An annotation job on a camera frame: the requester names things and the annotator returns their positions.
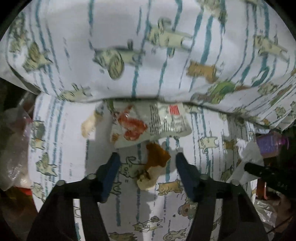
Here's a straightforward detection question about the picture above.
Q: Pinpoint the purple plastic bag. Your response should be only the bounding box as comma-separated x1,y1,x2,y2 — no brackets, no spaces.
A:
256,132,290,159

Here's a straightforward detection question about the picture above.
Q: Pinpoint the cat patterned white cloth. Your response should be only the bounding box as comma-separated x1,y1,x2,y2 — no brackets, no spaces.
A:
1,1,295,240

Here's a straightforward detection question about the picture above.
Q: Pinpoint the plastic bag with food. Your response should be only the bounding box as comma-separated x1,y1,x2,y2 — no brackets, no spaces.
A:
1,107,32,191

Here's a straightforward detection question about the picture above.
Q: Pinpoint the ketchup stained sauce packet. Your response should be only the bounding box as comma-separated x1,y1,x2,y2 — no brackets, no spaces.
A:
108,100,192,149

